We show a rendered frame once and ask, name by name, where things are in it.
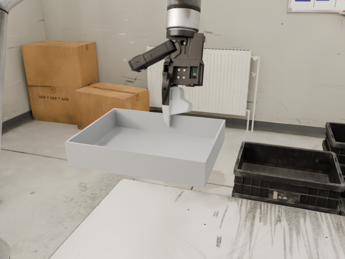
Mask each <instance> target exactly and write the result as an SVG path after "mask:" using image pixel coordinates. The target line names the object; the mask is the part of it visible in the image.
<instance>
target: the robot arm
mask: <svg viewBox="0 0 345 259"><path fill-rule="evenodd" d="M22 1H23V0H0V157H1V137H2V118H3V99H4V79H5V60H6V41H7V23H8V14H9V11H10V10H11V9H12V8H14V7H15V6H16V5H18V4H19V3H21V2H22ZM200 13H201V0H167V15H166V30H167V32H166V38H167V39H169V40H168V41H166V42H164V43H162V44H160V45H158V46H156V47H154V48H153V49H151V50H149V51H147V52H145V53H143V54H140V55H137V56H135V57H133V58H132V59H131V60H130V61H128V64H129V66H130V68H131V70H132V71H136V72H142V71H144V70H146V69H147V68H148V67H149V66H151V65H153V64H155V63H157V62H159V61H161V60H163V59H164V61H165V62H164V63H163V69H162V108H163V117H164V121H165V123H166V125H167V127H170V120H171V115H176V114H181V113H187V112H190V111H191V110H192V108H193V105H192V103H191V102H189V101H187V100H186V99H185V98H184V89H183V88H181V87H178V85H185V86H186V87H195V86H203V75H204V63H203V47H204V43H205V36H204V33H198V32H199V27H200ZM172 40H173V41H172ZM184 42H185V45H184ZM0 259H10V246H9V244H8V243H7V242H6V241H5V240H4V239H2V238H1V237H0Z"/></svg>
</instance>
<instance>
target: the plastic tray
mask: <svg viewBox="0 0 345 259"><path fill-rule="evenodd" d="M224 136H225V120H222V119H212V118H202V117H193V116H183V115H171V120H170V127H167V125H166V123H165V121H164V117H163V113H154V112H144V111H139V110H129V109H119V108H113V109H112V110H111V111H109V112H108V113H106V114H105V115H103V116H102V117H100V118H99V119H98V120H96V121H95V122H93V123H92V124H90V125H89V126H87V127H86V128H84V129H83V130H81V131H80V132H78V133H77V134H76V135H74V136H73V137H71V138H70V139H68V140H67V141H65V148H66V155H67V161H68V165H69V166H73V167H80V168H86V169H92V170H98V171H103V172H110V173H116V174H122V175H128V176H134V177H140V178H146V179H152V180H158V181H164V182H170V183H176V184H182V185H186V186H192V187H198V188H205V186H206V184H207V181H208V179H209V176H210V174H211V172H212V169H213V167H214V165H215V162H216V160H217V157H218V155H219V153H220V150H221V148H222V145H223V143H224Z"/></svg>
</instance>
